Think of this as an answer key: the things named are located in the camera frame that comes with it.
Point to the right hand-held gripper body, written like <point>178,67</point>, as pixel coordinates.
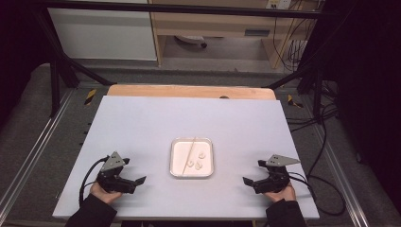
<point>274,184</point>

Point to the black metal frame bar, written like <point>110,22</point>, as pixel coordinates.
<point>189,8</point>

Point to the black metal frame stand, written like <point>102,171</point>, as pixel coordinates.
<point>55,82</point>
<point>317,91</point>

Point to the white cabinet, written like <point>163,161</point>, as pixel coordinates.
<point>101,34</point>

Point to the person's left hand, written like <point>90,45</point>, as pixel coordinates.
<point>105,197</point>

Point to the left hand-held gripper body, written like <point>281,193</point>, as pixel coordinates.
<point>110,181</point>

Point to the white table board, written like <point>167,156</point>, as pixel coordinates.
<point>157,119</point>

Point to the thin wooden skewer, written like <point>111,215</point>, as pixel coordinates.
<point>189,156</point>

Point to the person's right hand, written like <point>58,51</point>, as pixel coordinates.
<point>283,196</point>

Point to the white power strip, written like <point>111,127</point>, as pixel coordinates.
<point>279,3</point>

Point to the aluminium floor rail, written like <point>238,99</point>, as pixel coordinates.
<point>34,145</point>
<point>340,176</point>

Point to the office chair base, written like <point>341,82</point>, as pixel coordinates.
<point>190,39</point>

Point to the yellow black tape strip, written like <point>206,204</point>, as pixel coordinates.
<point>293,101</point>
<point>90,96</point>

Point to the square metal tray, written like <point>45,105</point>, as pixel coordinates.
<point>178,157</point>

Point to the black curtain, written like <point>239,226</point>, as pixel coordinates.
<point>369,78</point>
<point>19,47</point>

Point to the wooden table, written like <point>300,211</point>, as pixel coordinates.
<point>189,91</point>

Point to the light wooden desk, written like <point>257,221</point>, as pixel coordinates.
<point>214,23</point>

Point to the small pale food slice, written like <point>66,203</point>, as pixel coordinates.
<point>190,163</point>
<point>201,155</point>
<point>198,165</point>

